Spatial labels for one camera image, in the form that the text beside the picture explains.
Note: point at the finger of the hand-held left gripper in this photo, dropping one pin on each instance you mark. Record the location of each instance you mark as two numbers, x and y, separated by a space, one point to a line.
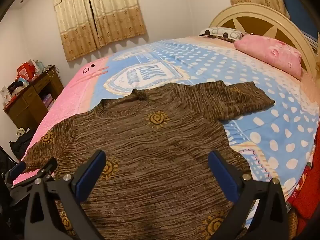
17 168
50 166

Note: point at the red cloth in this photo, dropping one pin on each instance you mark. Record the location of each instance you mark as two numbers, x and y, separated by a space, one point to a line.
306 197

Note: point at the cream wooden headboard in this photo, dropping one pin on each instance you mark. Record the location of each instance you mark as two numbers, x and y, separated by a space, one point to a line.
265 17

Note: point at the dark bag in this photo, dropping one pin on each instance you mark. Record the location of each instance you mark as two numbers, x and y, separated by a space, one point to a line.
16 86

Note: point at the black bag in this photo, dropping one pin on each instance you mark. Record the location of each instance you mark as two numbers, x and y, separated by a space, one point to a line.
21 142

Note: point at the blue panel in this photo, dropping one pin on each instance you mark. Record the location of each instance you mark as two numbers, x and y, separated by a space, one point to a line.
300 12

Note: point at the stack of books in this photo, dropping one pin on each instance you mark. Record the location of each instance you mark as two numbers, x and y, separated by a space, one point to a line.
48 101

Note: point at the pink pillow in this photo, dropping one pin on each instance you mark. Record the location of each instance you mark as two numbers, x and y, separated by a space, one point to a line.
272 52

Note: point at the red box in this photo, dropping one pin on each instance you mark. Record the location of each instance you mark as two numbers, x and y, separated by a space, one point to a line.
25 71

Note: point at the white dark patterned pillow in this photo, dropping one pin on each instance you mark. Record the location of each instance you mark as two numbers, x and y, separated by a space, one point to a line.
220 33

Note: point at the pink and blue printed blanket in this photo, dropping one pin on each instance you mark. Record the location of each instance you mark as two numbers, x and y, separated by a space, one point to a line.
180 62

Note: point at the brown knit sweater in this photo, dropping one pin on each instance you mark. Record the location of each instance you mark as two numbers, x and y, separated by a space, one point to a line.
155 155

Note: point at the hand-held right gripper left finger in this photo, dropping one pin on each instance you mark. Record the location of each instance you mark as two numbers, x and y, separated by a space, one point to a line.
91 173

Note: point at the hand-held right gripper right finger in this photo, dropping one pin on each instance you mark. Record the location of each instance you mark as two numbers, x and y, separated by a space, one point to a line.
222 175

